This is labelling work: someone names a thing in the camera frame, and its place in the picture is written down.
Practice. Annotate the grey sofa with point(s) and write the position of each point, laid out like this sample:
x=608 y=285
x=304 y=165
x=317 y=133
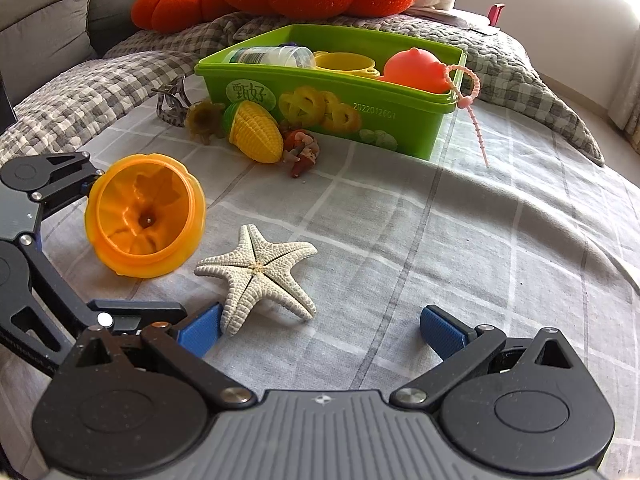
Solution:
x=45 y=25

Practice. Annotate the light plaid bedsheet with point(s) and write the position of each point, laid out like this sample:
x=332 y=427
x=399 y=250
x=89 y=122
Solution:
x=450 y=240

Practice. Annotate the pink rubber animal toy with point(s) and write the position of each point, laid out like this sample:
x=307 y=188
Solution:
x=412 y=70

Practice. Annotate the white papers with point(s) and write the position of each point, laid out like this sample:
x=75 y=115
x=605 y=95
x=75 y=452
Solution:
x=440 y=17

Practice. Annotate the green plastic box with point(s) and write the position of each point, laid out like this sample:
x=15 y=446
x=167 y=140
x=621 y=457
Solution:
x=415 y=125

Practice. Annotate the red chair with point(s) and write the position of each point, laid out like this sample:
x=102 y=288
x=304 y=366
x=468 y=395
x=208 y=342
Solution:
x=496 y=15

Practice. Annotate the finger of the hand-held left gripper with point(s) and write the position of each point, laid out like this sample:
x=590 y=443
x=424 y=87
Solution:
x=55 y=175
x=135 y=312

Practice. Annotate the yellow corn toy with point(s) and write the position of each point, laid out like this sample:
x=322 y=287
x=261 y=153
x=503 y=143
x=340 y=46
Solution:
x=255 y=132

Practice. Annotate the white starfish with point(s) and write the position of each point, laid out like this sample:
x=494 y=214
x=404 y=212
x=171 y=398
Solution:
x=260 y=270

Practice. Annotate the dark hair claw clip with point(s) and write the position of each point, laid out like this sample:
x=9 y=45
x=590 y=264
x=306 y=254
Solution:
x=172 y=105

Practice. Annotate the orange pumpkin-shaped cup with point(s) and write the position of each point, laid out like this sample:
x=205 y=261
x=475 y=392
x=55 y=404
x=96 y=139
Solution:
x=150 y=210

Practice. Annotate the clear plastic bottle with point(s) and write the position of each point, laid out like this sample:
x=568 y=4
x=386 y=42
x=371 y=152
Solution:
x=265 y=56

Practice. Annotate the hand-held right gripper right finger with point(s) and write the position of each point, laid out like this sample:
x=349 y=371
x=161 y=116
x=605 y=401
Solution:
x=441 y=332

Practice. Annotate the yellow plastic cup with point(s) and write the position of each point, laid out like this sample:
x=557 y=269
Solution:
x=345 y=62

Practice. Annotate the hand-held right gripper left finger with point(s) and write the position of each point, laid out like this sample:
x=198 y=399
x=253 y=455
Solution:
x=202 y=332

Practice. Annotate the small brown figurine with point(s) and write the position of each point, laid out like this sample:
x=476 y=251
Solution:
x=302 y=152

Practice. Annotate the grey checked quilt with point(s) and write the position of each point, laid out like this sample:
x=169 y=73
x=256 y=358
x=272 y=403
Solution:
x=510 y=70

